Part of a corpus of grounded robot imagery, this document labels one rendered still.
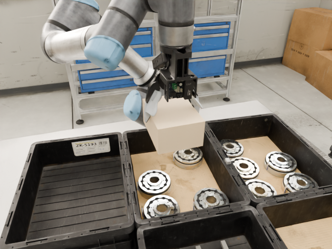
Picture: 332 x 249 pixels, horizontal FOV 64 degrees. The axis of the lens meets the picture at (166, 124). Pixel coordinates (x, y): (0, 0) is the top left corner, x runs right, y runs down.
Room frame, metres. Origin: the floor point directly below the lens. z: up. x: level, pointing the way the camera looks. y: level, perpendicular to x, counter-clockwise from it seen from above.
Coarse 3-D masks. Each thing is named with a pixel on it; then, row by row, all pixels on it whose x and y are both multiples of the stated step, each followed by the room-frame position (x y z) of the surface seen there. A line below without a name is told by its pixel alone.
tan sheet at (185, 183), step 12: (132, 156) 0.76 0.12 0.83; (144, 156) 0.76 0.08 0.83; (156, 156) 0.76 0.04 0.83; (168, 156) 0.76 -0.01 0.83; (144, 168) 0.70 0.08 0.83; (156, 168) 0.70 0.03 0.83; (168, 168) 0.70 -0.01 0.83; (180, 168) 0.70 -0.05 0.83; (204, 168) 0.70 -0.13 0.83; (180, 180) 0.64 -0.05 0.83; (192, 180) 0.64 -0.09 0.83; (204, 180) 0.64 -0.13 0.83; (180, 192) 0.59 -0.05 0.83; (192, 192) 0.59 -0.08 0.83; (144, 204) 0.54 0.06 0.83; (180, 204) 0.54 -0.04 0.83; (192, 204) 0.54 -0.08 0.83
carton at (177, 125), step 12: (168, 108) 0.61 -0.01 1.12; (180, 108) 0.61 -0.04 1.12; (192, 108) 0.61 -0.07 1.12; (156, 120) 0.55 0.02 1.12; (168, 120) 0.55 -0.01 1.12; (180, 120) 0.55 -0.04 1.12; (192, 120) 0.55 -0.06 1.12; (204, 120) 0.55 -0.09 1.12; (156, 132) 0.52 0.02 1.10; (168, 132) 0.52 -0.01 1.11; (180, 132) 0.53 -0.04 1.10; (192, 132) 0.54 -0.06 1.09; (156, 144) 0.53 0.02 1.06; (168, 144) 0.52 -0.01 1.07; (180, 144) 0.53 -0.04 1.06; (192, 144) 0.54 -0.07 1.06
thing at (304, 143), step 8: (216, 120) 0.85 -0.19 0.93; (224, 120) 0.85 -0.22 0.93; (232, 120) 0.86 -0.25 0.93; (280, 120) 0.85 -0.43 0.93; (208, 128) 0.80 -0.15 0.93; (288, 128) 0.80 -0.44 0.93; (296, 136) 0.75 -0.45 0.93; (216, 144) 0.70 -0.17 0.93; (304, 144) 0.70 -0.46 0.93; (224, 152) 0.66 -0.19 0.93; (312, 152) 0.66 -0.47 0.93; (320, 160) 0.63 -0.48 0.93; (232, 168) 0.59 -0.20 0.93; (240, 176) 0.55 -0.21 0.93; (248, 192) 0.49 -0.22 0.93; (296, 192) 0.49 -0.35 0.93; (304, 192) 0.49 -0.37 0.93; (312, 192) 0.49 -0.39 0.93; (256, 200) 0.47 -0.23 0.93; (264, 200) 0.47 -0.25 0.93; (272, 200) 0.47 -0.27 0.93
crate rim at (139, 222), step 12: (132, 132) 0.78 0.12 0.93; (204, 132) 0.78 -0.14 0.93; (228, 168) 0.59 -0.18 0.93; (132, 180) 0.54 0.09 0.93; (132, 192) 0.49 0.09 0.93; (240, 192) 0.50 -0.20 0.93; (132, 204) 0.46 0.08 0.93; (228, 204) 0.46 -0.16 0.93; (240, 204) 0.46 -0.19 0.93; (168, 216) 0.42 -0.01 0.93; (180, 216) 0.42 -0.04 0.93
